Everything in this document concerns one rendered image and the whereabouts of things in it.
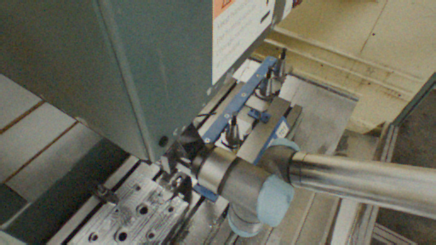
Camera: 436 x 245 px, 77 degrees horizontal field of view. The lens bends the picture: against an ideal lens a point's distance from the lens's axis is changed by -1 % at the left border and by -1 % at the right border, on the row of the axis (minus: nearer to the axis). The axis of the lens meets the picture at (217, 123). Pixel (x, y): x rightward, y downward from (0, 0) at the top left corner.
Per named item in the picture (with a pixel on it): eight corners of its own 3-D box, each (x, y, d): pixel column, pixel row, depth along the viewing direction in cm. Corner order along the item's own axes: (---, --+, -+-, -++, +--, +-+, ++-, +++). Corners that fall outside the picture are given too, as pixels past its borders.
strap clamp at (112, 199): (127, 208, 99) (116, 190, 87) (121, 216, 97) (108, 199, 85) (101, 190, 103) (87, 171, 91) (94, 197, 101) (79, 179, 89)
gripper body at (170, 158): (146, 160, 54) (195, 191, 51) (137, 135, 48) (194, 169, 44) (169, 134, 59) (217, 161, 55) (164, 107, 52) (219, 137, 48)
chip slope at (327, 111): (341, 129, 159) (359, 98, 138) (295, 235, 121) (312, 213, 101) (211, 72, 187) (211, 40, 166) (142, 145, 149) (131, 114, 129)
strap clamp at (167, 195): (192, 184, 105) (190, 164, 93) (171, 213, 98) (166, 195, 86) (185, 179, 106) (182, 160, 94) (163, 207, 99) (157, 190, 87)
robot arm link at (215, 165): (217, 182, 43) (243, 145, 47) (192, 168, 44) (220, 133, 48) (215, 201, 49) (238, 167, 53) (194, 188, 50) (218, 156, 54)
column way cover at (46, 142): (123, 122, 123) (83, 15, 83) (31, 207, 98) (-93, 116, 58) (116, 116, 125) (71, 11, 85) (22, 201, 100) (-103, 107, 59)
